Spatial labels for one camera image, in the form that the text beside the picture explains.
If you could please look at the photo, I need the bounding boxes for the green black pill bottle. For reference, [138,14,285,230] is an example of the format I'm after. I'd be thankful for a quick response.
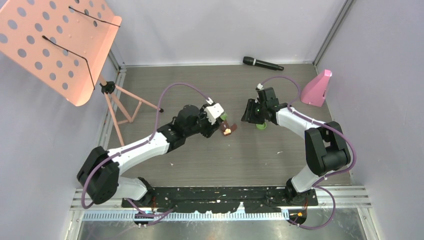
[220,112,228,121]

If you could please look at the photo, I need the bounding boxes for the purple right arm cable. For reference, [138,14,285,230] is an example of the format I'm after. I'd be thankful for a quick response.
[258,75,358,230]

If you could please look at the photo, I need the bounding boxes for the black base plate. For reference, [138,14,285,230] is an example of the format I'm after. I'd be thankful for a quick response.
[121,186,319,214]

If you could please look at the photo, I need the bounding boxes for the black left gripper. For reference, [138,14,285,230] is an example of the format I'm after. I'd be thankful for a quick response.
[184,104,220,138]

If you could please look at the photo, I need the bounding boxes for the pink music stand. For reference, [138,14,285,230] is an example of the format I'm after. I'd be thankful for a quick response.
[0,0,165,147]

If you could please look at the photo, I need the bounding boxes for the brown translucent pill container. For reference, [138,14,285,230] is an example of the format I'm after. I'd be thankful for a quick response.
[219,120,238,137]

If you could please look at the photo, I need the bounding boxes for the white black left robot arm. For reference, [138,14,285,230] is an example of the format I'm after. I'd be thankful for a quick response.
[76,103,225,207]

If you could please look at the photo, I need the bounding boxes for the green bottle cap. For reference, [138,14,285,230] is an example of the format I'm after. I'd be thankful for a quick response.
[255,122,267,130]

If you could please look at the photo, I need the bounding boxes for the black microphone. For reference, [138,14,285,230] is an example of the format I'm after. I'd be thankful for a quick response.
[242,56,285,71]

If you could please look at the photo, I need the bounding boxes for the pink wedge object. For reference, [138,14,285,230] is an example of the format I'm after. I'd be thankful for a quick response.
[300,69,332,107]

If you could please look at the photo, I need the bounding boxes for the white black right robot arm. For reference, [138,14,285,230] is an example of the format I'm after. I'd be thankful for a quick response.
[241,87,351,205]

